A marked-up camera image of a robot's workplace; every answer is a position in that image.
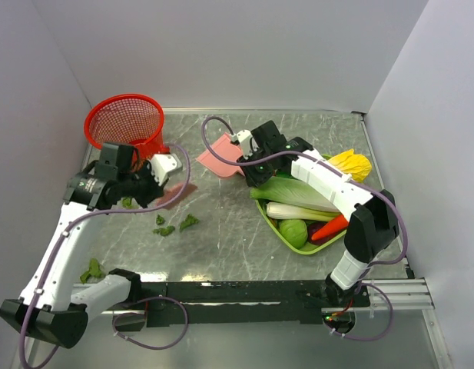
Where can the red mesh waste basket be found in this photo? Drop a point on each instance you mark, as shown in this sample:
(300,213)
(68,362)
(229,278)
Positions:
(132,119)

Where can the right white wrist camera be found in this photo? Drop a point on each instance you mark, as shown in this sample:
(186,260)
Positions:
(243,139)

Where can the green paper scrap by brush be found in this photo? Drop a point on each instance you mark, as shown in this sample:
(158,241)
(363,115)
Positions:
(129,203)

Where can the green paper scrap by dustpan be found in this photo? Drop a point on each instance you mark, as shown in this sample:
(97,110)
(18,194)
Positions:
(164,231)

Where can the green paper scrap table edge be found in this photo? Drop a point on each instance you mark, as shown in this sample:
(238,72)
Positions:
(95,270)

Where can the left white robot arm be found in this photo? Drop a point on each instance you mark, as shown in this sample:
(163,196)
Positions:
(48,309)

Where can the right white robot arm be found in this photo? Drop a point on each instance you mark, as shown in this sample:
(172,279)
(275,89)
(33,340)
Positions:
(372,220)

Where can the round green cabbage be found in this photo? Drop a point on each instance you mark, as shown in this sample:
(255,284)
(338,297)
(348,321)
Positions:
(294,231)

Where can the small green paper scrap centre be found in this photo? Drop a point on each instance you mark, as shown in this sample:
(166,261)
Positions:
(160,220)

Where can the green paper scrap front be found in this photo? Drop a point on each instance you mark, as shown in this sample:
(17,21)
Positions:
(189,221)

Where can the orange carrot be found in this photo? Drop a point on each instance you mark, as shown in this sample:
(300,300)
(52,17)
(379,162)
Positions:
(337,224)

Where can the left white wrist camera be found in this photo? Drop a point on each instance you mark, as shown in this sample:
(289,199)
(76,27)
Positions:
(163,166)

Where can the purple eggplant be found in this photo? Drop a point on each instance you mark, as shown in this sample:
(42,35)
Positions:
(312,228)

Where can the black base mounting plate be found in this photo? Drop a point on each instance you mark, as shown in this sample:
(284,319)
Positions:
(221,302)

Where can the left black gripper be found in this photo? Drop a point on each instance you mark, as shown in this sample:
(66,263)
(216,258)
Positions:
(156,190)

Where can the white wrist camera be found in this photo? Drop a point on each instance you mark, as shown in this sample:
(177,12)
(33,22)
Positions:
(163,166)
(243,139)

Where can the aluminium rail frame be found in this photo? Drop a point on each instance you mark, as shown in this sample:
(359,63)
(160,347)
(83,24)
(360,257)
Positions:
(398,330)

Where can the green square tray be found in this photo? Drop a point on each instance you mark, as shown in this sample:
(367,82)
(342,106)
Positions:
(308,248)

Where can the long napa cabbage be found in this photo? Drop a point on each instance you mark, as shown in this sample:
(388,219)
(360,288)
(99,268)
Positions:
(293,192)

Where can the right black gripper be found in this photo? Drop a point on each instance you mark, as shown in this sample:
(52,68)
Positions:
(254,179)

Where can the white radish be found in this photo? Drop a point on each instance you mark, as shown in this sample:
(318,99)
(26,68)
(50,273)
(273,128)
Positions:
(350,163)

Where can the pink hand brush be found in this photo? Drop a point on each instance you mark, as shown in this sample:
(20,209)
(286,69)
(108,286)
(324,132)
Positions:
(175,195)

